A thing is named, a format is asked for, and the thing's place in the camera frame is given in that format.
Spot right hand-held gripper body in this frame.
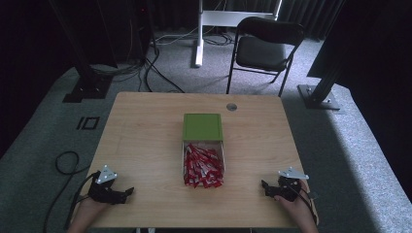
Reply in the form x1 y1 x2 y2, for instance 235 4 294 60
270 166 310 203

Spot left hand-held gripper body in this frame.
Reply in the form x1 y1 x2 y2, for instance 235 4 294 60
86 164 127 206

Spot person's left hand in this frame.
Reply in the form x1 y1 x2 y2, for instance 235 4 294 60
76 195 111 225

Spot person's right hand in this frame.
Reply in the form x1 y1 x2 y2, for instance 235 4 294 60
273 179 315 225

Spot pile of red packets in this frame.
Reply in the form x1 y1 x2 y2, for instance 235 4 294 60
183 143 224 189

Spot green box lid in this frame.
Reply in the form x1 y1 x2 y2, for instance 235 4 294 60
182 113 224 144

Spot black metal stand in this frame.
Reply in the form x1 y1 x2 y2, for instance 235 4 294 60
48 0 114 104
296 0 347 112

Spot black folding chair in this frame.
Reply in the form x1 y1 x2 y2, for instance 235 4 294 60
225 16 306 98

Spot dark curtain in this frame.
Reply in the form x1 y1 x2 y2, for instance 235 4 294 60
152 0 344 41

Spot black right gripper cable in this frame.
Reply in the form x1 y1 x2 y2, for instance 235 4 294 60
295 183 321 225

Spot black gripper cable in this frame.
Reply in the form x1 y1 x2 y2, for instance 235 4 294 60
295 183 321 225
43 150 100 233

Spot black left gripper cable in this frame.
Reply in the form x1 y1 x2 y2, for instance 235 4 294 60
43 150 100 233

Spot black floor cables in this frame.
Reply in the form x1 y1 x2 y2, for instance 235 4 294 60
89 47 187 95

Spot light floor cables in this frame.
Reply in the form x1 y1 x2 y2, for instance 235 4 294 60
154 25 235 47

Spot white desk frame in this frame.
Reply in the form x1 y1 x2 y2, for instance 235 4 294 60
194 0 284 68

